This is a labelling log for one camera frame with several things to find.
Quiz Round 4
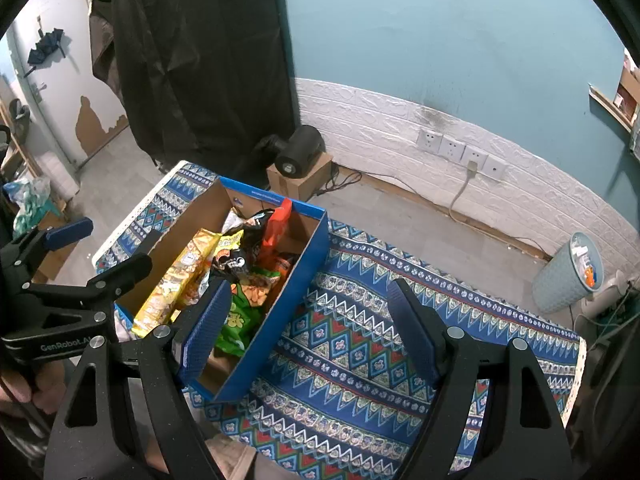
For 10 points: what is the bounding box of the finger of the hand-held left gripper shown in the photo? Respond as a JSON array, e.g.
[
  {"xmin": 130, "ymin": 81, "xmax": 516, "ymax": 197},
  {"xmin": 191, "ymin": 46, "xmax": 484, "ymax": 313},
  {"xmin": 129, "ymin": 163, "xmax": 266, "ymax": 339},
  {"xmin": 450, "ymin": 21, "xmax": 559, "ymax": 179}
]
[
  {"xmin": 0, "ymin": 217, "xmax": 94, "ymax": 286},
  {"xmin": 22, "ymin": 253, "xmax": 153, "ymax": 313}
]

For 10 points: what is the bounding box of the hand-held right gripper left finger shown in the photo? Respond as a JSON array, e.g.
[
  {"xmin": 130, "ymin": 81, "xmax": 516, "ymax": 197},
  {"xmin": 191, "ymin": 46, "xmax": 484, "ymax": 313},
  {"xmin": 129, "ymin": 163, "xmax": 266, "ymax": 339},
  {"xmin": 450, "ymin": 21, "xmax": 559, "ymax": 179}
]
[{"xmin": 44, "ymin": 279, "xmax": 233, "ymax": 480}]

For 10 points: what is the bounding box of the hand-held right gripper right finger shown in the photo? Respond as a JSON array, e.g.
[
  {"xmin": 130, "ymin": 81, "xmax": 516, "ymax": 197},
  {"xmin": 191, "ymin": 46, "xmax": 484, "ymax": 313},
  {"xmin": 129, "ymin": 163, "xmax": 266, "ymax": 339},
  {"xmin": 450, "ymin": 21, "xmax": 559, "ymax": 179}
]
[{"xmin": 388, "ymin": 279, "xmax": 574, "ymax": 480}]

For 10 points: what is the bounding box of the long yellow snack packet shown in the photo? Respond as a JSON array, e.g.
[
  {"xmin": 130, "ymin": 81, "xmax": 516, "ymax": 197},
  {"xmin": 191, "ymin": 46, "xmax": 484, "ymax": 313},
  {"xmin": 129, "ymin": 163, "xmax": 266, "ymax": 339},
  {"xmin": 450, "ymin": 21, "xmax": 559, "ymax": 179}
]
[
  {"xmin": 131, "ymin": 228, "xmax": 216, "ymax": 338},
  {"xmin": 170, "ymin": 240, "xmax": 224, "ymax": 323}
]

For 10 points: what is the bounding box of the small black snack packet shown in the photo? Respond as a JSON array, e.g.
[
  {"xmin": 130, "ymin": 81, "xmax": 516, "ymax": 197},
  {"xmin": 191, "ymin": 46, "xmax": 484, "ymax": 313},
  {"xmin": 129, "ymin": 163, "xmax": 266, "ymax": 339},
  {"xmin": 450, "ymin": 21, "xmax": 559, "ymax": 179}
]
[{"xmin": 212, "ymin": 247, "xmax": 252, "ymax": 282}]

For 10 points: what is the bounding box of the green chip print packet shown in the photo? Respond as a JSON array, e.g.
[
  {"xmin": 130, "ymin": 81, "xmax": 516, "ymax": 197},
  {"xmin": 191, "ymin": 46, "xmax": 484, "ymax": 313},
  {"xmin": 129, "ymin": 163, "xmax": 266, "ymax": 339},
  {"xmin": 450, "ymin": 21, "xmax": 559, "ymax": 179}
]
[{"xmin": 245, "ymin": 267, "xmax": 282, "ymax": 311}]

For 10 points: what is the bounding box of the blue cardboard box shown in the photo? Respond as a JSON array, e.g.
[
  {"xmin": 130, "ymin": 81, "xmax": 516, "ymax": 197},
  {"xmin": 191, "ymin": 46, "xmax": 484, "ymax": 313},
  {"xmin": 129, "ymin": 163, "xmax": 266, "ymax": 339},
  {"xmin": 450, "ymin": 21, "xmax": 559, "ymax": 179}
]
[{"xmin": 114, "ymin": 176, "xmax": 330, "ymax": 403}]

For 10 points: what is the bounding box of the yellow green snack packet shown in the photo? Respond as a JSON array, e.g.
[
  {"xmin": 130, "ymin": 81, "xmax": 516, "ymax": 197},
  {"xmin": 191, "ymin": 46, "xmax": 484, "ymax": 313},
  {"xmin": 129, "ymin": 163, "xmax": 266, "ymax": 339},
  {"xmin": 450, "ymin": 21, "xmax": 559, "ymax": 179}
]
[{"xmin": 216, "ymin": 231, "xmax": 246, "ymax": 261}]

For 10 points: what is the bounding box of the orange fries snack packet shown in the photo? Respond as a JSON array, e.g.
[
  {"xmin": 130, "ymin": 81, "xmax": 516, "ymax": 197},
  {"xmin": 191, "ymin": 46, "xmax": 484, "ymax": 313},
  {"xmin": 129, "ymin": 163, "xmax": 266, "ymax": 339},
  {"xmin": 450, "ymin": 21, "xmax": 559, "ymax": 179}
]
[{"xmin": 271, "ymin": 255, "xmax": 297, "ymax": 282}]

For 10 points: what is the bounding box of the black cookie packet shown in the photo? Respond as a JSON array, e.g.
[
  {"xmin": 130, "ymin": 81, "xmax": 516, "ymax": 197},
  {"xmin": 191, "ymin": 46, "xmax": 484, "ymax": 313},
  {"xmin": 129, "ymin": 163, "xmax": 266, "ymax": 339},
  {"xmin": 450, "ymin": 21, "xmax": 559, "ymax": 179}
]
[{"xmin": 244, "ymin": 209, "xmax": 277, "ymax": 252}]

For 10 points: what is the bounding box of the silver orange snack packet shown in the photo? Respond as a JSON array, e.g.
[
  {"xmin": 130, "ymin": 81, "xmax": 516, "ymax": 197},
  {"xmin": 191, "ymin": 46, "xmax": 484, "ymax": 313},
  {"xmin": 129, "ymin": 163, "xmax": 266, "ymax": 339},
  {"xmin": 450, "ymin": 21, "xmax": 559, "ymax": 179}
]
[{"xmin": 222, "ymin": 209, "xmax": 252, "ymax": 234}]

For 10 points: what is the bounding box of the orange red snack packet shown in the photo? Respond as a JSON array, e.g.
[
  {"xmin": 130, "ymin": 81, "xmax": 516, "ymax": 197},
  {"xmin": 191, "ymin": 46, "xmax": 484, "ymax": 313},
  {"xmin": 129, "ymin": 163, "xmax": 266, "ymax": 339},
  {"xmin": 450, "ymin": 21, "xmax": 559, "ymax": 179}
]
[{"xmin": 260, "ymin": 198, "xmax": 294, "ymax": 261}]

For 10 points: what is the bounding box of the person's left hand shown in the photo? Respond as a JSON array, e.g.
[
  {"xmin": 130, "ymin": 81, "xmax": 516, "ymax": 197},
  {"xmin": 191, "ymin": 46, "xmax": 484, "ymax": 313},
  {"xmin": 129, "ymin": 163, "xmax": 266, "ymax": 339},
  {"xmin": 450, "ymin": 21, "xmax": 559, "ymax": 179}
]
[{"xmin": 0, "ymin": 360, "xmax": 68, "ymax": 415}]

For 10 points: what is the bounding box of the brown cardboard carton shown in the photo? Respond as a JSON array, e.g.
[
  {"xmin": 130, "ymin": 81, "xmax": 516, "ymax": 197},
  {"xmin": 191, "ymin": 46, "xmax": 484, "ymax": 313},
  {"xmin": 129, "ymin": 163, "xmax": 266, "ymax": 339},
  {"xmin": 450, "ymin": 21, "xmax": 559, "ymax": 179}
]
[{"xmin": 30, "ymin": 210, "xmax": 78, "ymax": 283}]

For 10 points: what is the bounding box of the teal plastic bag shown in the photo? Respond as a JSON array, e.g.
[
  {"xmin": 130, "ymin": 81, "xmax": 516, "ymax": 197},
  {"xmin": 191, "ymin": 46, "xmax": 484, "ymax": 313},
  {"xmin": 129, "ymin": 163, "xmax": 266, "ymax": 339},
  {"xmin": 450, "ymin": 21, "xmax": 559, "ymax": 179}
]
[{"xmin": 2, "ymin": 175, "xmax": 53, "ymax": 233}]

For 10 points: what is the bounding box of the blue patterned tablecloth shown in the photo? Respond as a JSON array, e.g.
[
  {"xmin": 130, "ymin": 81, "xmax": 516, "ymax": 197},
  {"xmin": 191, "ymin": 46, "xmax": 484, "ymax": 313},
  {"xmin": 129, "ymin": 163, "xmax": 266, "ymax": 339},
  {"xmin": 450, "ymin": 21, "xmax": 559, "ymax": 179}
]
[{"xmin": 92, "ymin": 160, "xmax": 587, "ymax": 480}]

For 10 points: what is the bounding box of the person's leg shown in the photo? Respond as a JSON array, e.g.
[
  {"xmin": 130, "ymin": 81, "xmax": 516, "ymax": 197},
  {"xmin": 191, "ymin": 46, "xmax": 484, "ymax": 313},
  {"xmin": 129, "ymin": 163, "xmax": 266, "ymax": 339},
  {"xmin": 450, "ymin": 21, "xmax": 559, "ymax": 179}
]
[{"xmin": 145, "ymin": 432, "xmax": 301, "ymax": 480}]

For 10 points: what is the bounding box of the white door peeled paint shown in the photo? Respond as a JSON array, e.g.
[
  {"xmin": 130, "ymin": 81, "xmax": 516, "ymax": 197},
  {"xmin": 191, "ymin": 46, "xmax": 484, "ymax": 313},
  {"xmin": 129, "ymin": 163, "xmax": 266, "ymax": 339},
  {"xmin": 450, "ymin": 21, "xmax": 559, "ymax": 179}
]
[{"xmin": 10, "ymin": 0, "xmax": 133, "ymax": 168}]

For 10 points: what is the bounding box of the light blue trash bin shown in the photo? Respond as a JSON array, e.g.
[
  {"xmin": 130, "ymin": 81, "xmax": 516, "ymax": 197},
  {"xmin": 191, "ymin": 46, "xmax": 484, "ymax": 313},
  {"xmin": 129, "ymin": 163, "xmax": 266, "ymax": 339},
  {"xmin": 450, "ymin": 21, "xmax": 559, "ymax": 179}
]
[{"xmin": 531, "ymin": 231, "xmax": 605, "ymax": 315}]

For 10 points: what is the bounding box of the small brown cardboard box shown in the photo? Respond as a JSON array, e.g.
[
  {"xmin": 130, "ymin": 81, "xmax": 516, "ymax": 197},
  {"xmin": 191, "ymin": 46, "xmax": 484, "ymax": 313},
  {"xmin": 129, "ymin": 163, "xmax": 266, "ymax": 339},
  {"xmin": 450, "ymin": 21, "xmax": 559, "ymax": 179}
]
[{"xmin": 265, "ymin": 152, "xmax": 335, "ymax": 201}]

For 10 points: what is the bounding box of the dark blue umbrella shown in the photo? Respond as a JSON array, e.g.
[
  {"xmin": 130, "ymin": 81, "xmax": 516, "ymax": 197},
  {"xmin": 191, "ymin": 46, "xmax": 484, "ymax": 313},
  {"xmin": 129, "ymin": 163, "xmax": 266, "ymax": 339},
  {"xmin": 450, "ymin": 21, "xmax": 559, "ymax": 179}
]
[{"xmin": 27, "ymin": 27, "xmax": 66, "ymax": 78}]

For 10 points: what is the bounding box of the white plastic bottle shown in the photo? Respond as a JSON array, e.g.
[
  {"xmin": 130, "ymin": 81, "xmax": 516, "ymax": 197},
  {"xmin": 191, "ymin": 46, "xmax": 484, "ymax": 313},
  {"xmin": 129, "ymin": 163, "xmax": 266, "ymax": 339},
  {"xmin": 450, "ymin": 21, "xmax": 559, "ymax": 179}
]
[{"xmin": 575, "ymin": 270, "xmax": 632, "ymax": 331}]

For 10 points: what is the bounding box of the black hanging cloth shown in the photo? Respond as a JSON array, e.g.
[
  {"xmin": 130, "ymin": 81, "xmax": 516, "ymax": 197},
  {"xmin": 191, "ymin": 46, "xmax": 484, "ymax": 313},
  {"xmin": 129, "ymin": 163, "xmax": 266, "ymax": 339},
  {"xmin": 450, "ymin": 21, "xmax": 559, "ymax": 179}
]
[{"xmin": 90, "ymin": 0, "xmax": 301, "ymax": 181}]

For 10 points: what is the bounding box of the wooden window sill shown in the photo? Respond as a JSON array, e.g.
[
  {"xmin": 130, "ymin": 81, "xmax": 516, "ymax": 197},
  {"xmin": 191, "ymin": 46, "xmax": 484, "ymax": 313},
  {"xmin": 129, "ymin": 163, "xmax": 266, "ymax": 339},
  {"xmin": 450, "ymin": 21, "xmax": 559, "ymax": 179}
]
[{"xmin": 589, "ymin": 82, "xmax": 638, "ymax": 133}]

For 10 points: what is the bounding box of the cardboard box on sill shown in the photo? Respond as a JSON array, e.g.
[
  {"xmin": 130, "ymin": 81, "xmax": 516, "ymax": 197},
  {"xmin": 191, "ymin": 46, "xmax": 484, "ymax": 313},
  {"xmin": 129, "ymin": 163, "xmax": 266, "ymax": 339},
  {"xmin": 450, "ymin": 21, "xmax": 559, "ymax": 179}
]
[{"xmin": 615, "ymin": 50, "xmax": 640, "ymax": 111}]

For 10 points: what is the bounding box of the grey plug with cable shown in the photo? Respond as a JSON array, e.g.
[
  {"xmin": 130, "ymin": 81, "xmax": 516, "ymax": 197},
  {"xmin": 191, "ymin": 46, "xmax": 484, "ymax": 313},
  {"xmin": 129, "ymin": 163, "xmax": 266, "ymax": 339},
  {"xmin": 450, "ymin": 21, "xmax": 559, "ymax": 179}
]
[{"xmin": 447, "ymin": 160, "xmax": 551, "ymax": 261}]

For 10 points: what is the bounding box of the black cable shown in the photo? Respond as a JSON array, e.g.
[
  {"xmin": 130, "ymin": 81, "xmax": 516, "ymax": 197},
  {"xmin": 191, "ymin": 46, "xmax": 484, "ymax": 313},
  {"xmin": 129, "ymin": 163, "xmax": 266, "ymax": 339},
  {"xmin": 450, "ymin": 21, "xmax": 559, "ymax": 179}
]
[{"xmin": 315, "ymin": 165, "xmax": 363, "ymax": 199}]

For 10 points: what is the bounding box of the white wall socket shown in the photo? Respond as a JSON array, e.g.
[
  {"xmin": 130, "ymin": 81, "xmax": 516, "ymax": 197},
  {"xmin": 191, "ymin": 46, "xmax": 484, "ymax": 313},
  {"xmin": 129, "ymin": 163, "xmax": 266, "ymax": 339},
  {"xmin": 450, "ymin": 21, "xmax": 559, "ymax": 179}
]
[
  {"xmin": 417, "ymin": 127, "xmax": 444, "ymax": 153},
  {"xmin": 461, "ymin": 145, "xmax": 488, "ymax": 171},
  {"xmin": 440, "ymin": 136, "xmax": 466, "ymax": 161},
  {"xmin": 482, "ymin": 155, "xmax": 507, "ymax": 180}
]

